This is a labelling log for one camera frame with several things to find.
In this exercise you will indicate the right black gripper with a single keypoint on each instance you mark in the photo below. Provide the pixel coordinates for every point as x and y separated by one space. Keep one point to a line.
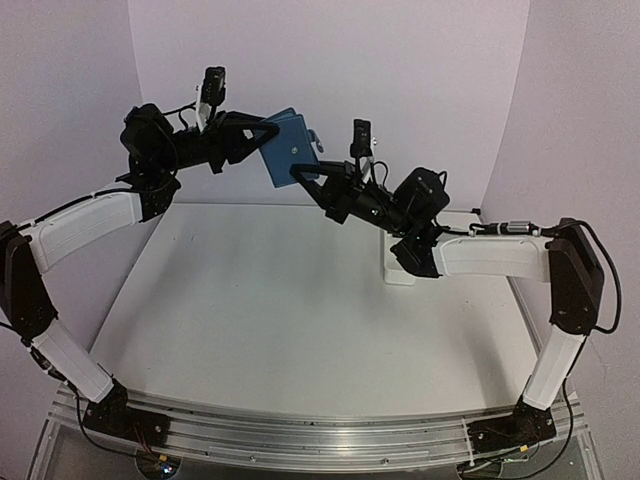
341 193

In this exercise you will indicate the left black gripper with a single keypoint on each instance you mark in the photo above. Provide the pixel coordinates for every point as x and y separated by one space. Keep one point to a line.
224 137

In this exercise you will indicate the blue card holder wallet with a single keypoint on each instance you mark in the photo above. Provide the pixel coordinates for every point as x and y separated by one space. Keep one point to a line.
294 144

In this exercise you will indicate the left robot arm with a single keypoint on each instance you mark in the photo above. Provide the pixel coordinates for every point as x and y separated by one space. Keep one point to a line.
157 153

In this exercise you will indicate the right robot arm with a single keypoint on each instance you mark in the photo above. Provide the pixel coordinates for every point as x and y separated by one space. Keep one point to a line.
561 255

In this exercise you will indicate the white plastic tray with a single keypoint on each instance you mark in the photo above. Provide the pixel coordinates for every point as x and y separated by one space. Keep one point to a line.
393 273

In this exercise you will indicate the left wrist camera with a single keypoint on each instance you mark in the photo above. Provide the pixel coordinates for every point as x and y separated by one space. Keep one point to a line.
209 95

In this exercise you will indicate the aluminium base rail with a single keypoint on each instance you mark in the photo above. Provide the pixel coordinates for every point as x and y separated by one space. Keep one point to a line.
207 436

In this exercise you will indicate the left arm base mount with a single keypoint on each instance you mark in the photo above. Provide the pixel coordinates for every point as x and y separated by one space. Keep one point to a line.
113 416

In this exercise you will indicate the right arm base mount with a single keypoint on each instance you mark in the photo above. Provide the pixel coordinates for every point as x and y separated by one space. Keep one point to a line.
524 426

